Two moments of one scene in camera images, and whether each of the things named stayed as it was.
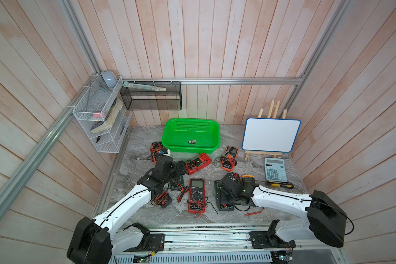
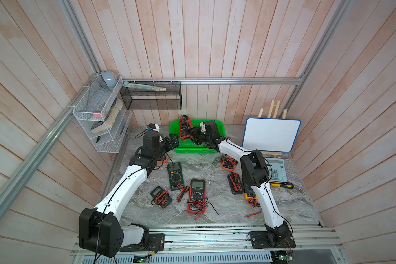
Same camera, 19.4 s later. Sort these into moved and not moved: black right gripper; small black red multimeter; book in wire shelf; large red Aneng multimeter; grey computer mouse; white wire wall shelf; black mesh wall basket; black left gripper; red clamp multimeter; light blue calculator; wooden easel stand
Moved: red clamp multimeter; black left gripper; black right gripper
Not moved: large red Aneng multimeter; black mesh wall basket; light blue calculator; wooden easel stand; small black red multimeter; white wire wall shelf; book in wire shelf; grey computer mouse
